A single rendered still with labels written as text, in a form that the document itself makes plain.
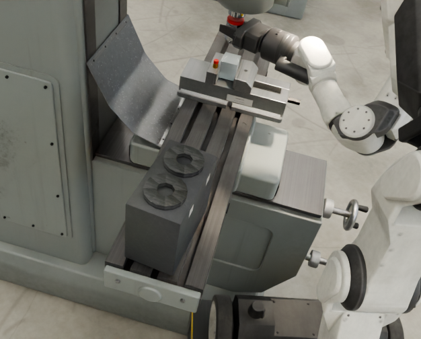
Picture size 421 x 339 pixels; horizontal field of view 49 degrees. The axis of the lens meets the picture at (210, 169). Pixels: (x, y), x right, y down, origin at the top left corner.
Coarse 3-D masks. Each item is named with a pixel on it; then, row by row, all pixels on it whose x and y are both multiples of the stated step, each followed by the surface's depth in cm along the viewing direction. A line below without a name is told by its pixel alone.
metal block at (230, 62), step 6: (228, 54) 146; (234, 54) 147; (222, 60) 143; (228, 60) 144; (234, 60) 144; (222, 66) 144; (228, 66) 144; (234, 66) 143; (222, 72) 146; (228, 72) 145; (234, 72) 144; (228, 78) 146
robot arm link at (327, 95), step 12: (324, 84) 113; (336, 84) 114; (324, 96) 112; (336, 96) 110; (324, 108) 111; (336, 108) 109; (324, 120) 112; (336, 120) 105; (336, 132) 108; (348, 144) 107; (360, 144) 104; (372, 144) 105
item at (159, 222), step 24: (168, 144) 106; (168, 168) 99; (192, 168) 100; (144, 192) 93; (168, 192) 96; (192, 192) 96; (144, 216) 92; (168, 216) 91; (192, 216) 101; (144, 240) 98; (168, 240) 95; (144, 264) 104; (168, 264) 101
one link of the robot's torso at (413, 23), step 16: (384, 0) 78; (400, 0) 77; (416, 0) 75; (384, 16) 80; (400, 16) 78; (416, 16) 75; (384, 32) 85; (400, 32) 78; (416, 32) 75; (400, 48) 78; (416, 48) 75; (400, 64) 78; (416, 64) 74; (400, 80) 78; (416, 80) 75; (400, 96) 84; (416, 96) 78; (416, 112) 84
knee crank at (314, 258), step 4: (312, 252) 163; (316, 252) 163; (320, 252) 164; (308, 256) 164; (312, 256) 162; (316, 256) 162; (320, 256) 162; (308, 260) 164; (312, 260) 162; (316, 260) 161; (320, 260) 163; (324, 260) 163; (308, 264) 164; (312, 264) 162; (316, 264) 162; (324, 264) 163
